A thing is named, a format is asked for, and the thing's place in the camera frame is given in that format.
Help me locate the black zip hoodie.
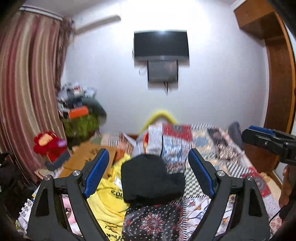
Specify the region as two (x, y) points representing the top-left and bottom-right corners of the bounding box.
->
(121, 154), (185, 206)

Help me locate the person's hand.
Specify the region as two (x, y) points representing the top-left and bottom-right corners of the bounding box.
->
(278, 165), (292, 208)

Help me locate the pink plush toy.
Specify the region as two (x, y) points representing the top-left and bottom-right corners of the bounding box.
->
(62, 194), (82, 236)

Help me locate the brown wooden door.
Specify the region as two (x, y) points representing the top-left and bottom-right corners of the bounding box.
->
(245, 34), (296, 174)

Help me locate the yellow duck blanket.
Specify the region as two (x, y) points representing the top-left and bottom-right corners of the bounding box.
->
(87, 153), (130, 240)

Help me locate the bamboo folding lap table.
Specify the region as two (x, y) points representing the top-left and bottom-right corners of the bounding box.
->
(59, 143), (116, 179)

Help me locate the red plush flower toy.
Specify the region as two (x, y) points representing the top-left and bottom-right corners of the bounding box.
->
(33, 132), (67, 163)

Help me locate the patchwork patterned bed sheet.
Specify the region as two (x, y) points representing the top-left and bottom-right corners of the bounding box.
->
(98, 123), (282, 240)

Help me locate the green patterned storage box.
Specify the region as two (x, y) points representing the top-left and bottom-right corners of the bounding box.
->
(62, 114), (99, 138)

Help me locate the yellow headboard cushion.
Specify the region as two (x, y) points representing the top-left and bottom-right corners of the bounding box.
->
(139, 110), (178, 134)

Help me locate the orange shoe box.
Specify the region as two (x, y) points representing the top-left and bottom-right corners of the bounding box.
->
(68, 106), (89, 119)

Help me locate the grey neck pillow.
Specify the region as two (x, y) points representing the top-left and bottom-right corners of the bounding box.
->
(81, 97), (107, 119)

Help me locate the brown overhead wooden cabinet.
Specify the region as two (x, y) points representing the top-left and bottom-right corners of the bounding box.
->
(234, 0), (283, 39)

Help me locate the pile of papers and clutter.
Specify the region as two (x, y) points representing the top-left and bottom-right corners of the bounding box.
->
(56, 82), (97, 118)

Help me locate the striped red beige curtain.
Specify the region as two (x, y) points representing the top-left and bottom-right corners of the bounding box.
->
(1, 11), (73, 182)

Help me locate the small black wall monitor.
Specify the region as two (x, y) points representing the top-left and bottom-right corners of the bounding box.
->
(147, 60), (179, 83)

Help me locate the large black wall television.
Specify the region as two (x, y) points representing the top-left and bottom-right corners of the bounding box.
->
(133, 31), (189, 61)

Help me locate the white wall air conditioner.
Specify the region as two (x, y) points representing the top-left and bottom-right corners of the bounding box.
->
(74, 15), (121, 36)

